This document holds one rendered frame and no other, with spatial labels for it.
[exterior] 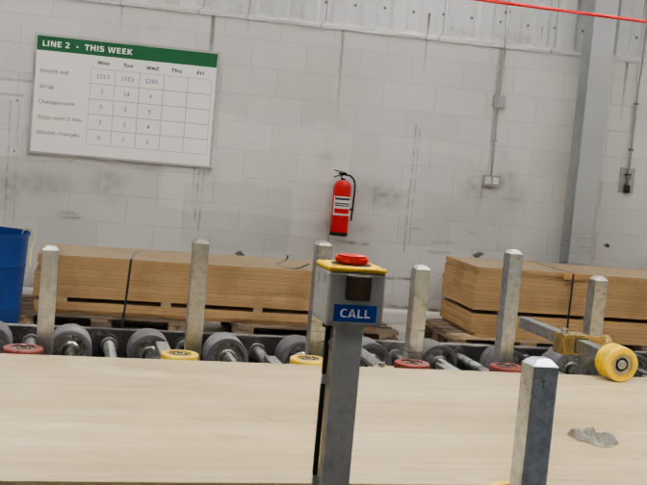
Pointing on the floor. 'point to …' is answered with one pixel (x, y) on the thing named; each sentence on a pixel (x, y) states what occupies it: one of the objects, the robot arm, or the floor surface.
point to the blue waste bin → (12, 270)
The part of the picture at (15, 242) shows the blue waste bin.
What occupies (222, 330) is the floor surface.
